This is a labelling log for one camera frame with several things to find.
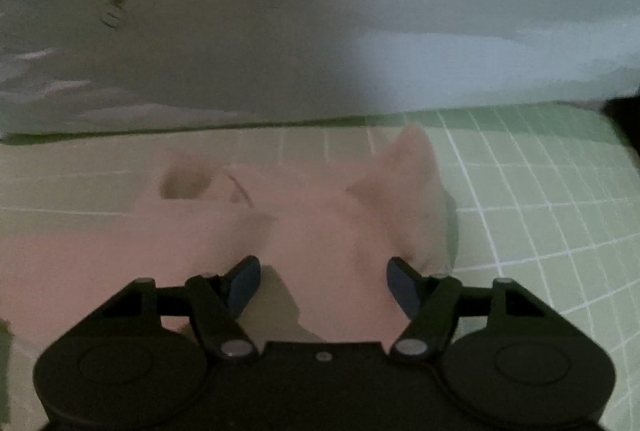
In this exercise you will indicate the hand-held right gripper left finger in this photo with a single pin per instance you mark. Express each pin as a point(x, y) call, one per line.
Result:
point(245, 285)

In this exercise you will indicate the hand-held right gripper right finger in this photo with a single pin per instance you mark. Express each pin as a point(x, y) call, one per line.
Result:
point(401, 286)

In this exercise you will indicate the pink garment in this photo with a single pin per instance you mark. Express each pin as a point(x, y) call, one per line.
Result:
point(310, 221)

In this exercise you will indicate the white carrot print cloth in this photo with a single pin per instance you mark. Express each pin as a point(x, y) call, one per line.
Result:
point(300, 51)

